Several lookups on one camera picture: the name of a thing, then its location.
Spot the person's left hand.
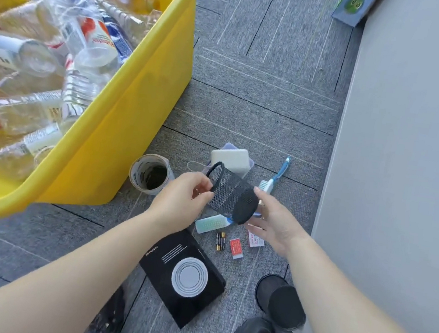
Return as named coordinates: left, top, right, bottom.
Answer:
left=144, top=165, right=217, bottom=241

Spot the person's right hand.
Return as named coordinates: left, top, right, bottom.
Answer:
left=242, top=186, right=316, bottom=262

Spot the clear tape roll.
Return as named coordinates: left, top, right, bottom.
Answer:
left=127, top=168, right=172, bottom=196
left=128, top=176, right=165, bottom=197

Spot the red white eraser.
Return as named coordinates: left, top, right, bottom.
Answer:
left=227, top=237, right=247, bottom=261

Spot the black mesh pen holder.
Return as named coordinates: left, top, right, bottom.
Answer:
left=198, top=159, right=265, bottom=228
left=250, top=271, right=312, bottom=333

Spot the white paper tape roll cup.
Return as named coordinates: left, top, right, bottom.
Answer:
left=128, top=151, right=178, bottom=193

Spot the white power bank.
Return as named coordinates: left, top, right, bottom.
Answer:
left=207, top=145, right=253, bottom=179

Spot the black notebook white circle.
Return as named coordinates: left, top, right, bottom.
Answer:
left=130, top=223, right=234, bottom=333

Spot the clear compartment box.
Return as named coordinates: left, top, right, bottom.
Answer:
left=204, top=139, right=258, bottom=182

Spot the yellow plastic bin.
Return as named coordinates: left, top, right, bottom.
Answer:
left=0, top=0, right=206, bottom=248

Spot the cluster of discarded bottles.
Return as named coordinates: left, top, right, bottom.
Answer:
left=0, top=0, right=164, bottom=198

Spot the person's right forearm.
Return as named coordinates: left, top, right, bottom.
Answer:
left=275, top=235, right=439, bottom=333

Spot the person's left forearm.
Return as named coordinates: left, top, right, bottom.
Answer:
left=0, top=192, right=164, bottom=333

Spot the person's left black shoe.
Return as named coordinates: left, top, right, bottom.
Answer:
left=80, top=280, right=130, bottom=333

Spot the blue green flat box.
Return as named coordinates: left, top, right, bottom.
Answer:
left=330, top=0, right=382, bottom=31

